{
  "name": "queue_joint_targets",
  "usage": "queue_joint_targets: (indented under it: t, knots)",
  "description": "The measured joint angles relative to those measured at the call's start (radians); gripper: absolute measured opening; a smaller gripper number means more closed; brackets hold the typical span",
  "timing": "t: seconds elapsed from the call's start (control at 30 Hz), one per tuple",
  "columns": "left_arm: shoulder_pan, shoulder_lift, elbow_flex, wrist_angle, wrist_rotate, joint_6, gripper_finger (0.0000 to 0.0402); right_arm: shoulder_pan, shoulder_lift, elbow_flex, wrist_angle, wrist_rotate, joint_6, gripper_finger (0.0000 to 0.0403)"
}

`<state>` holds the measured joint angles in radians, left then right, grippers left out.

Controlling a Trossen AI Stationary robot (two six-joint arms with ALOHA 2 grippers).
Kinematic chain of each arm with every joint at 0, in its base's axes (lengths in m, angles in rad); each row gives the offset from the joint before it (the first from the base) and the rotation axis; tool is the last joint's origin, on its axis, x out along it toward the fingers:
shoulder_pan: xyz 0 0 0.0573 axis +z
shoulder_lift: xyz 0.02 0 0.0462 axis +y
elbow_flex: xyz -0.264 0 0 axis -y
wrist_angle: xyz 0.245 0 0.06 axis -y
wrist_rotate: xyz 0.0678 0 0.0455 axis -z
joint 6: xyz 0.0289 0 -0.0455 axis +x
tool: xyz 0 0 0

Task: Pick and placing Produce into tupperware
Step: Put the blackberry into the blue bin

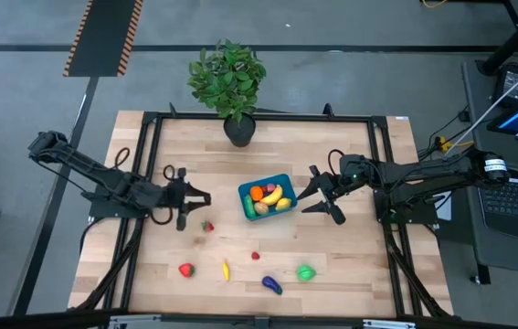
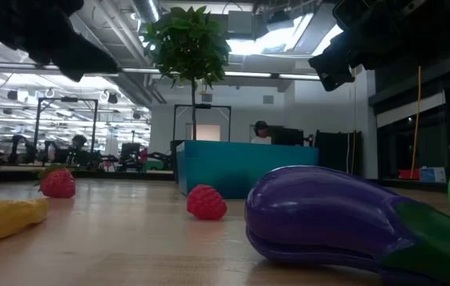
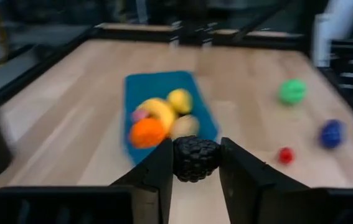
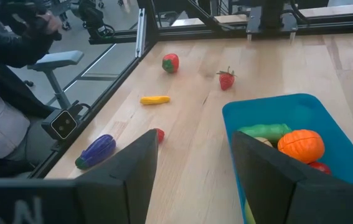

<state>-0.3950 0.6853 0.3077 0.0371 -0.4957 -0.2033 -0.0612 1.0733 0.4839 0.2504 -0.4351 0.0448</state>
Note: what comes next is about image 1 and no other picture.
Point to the dark grey desk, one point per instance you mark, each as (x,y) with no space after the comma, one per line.
(473,82)

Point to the black stand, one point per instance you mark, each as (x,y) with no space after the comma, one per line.
(514,42)

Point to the black orange striped floor mat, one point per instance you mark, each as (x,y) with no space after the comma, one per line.
(103,36)

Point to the white rod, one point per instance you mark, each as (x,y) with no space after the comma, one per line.
(505,99)

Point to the green artificial plant black pot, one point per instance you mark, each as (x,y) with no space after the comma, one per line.
(226,77)

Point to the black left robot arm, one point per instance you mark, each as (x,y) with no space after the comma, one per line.
(121,187)

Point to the silver aluminium profile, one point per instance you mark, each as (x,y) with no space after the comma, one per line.
(388,324)
(135,322)

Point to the orange fruit toy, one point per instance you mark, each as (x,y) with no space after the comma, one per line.
(256,193)

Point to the purple eggplant toy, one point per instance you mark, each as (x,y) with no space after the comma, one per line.
(271,284)

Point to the black aluminium table frame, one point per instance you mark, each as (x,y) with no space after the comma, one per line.
(286,117)

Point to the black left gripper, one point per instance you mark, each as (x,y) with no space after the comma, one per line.
(181,196)

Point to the black power adapter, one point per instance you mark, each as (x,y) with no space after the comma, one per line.
(510,84)

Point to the red plastic strawberry toy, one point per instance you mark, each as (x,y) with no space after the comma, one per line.
(186,270)

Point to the yellow electrical plug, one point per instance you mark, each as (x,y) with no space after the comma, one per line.
(444,144)

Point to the yellow banana toy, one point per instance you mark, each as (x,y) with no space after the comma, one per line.
(273,196)

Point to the brown potato toy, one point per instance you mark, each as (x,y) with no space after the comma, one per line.
(261,208)

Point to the green bell pepper toy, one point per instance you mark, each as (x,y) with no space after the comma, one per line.
(306,272)

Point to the small pink red fruit toy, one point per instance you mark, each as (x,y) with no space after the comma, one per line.
(271,187)

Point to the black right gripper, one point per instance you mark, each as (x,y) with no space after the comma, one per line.
(354,173)

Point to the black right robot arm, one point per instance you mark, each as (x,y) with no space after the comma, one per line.
(423,171)

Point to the yellow corn toy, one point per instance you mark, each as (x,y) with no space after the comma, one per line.
(226,270)

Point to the red strawberry green leaves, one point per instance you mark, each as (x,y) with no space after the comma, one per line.
(208,226)

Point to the blue plastic tupperware container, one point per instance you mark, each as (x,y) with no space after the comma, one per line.
(287,183)

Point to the small red raspberry toy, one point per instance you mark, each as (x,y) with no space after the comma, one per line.
(255,255)

